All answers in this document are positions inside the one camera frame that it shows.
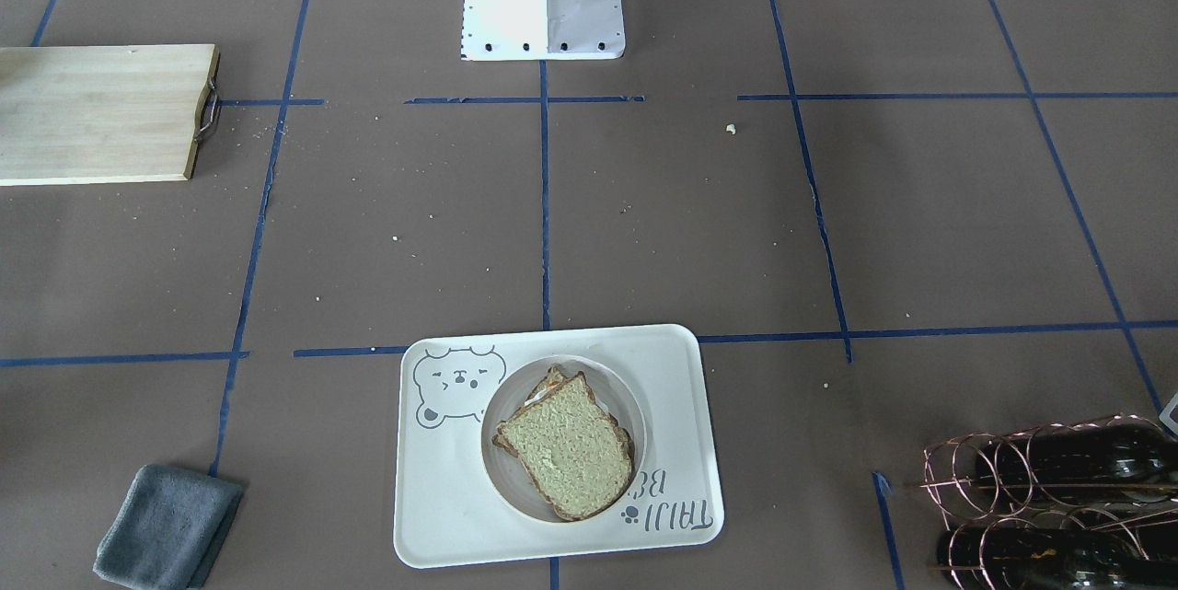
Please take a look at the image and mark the bread slice on plate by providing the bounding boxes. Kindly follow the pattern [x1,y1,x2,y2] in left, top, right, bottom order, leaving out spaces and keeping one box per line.
[498,366,634,473]

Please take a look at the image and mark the wooden cutting board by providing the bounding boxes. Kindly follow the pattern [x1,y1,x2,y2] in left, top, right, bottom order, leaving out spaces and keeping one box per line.
[1,44,220,186]

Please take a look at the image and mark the white plate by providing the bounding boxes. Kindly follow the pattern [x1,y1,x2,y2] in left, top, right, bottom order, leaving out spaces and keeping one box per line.
[479,354,647,524]

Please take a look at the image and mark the green wine bottle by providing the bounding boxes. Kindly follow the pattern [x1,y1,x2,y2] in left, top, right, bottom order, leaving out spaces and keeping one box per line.
[975,422,1177,506]
[937,526,1177,589]

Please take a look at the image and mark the grey folded cloth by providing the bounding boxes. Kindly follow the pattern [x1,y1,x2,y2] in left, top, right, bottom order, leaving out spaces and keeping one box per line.
[93,464,245,589]

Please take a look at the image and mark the cream bear tray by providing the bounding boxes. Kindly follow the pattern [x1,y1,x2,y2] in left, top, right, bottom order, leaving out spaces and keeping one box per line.
[392,323,724,569]

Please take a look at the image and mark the copper wire bottle rack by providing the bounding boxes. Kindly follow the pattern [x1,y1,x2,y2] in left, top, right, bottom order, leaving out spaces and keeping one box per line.
[918,415,1177,589]

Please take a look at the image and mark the bread slice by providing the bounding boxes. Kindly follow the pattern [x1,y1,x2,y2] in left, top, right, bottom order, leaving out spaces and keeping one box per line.
[498,366,634,473]
[490,364,636,522]

